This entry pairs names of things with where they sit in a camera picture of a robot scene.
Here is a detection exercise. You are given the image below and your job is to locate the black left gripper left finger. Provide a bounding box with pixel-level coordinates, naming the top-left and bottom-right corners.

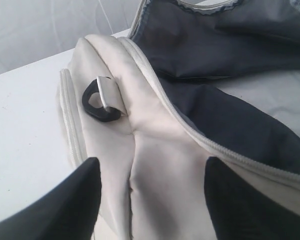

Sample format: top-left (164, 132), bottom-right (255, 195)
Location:
top-left (0, 157), bottom-right (102, 240)

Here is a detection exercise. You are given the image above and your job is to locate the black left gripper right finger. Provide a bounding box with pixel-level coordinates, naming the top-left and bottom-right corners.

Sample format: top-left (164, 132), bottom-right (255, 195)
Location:
top-left (204, 157), bottom-right (300, 240)

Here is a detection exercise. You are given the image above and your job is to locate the cream duffel bag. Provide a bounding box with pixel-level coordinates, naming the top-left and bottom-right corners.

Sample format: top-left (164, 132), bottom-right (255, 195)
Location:
top-left (59, 0), bottom-right (300, 240)

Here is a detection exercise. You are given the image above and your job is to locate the clear plastic wrapped packet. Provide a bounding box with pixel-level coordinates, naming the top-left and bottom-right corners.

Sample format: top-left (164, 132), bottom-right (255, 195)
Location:
top-left (213, 70), bottom-right (300, 137)

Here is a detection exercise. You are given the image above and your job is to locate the white backdrop curtain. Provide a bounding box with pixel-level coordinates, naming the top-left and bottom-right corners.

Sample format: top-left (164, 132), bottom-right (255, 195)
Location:
top-left (0, 0), bottom-right (140, 74)

